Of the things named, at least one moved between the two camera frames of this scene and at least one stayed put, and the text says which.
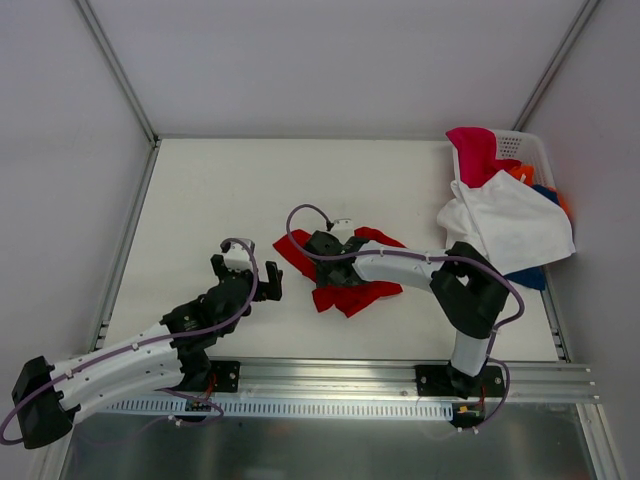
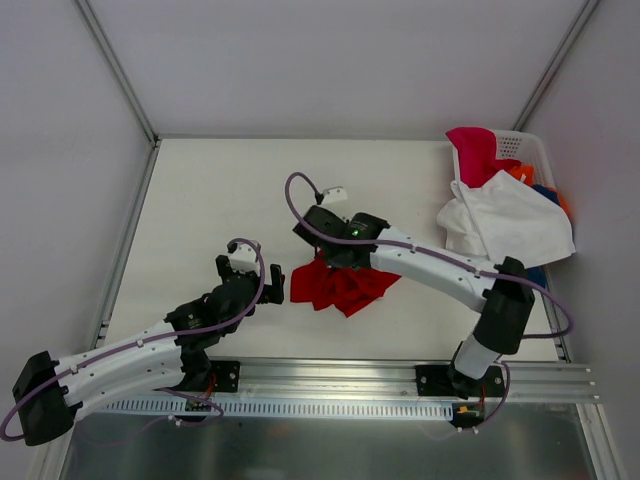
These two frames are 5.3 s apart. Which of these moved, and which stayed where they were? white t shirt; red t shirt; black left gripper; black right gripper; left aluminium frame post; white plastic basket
Moved: black right gripper; red t shirt
Stayed: white plastic basket; white t shirt; left aluminium frame post; black left gripper
